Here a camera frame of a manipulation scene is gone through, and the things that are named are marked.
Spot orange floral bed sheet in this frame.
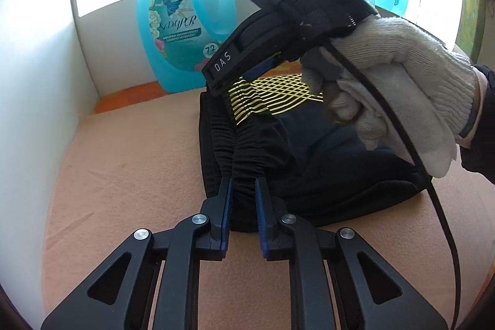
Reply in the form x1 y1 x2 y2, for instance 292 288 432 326
95 63 322 121

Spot blue detergent bottle left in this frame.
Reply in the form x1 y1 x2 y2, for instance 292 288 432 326
137 0 237 93

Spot black pants yellow stripes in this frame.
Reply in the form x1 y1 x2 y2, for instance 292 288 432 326
199 74 425 233

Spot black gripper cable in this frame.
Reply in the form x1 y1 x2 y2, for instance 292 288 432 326
282 1 463 330

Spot green yellow landscape painting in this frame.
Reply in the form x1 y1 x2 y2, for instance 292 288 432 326
456 0 486 64

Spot black sleeve forearm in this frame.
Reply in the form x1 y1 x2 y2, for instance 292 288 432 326
460 65 495 183

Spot white knit gloved hand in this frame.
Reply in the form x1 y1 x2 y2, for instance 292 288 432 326
301 17 482 178

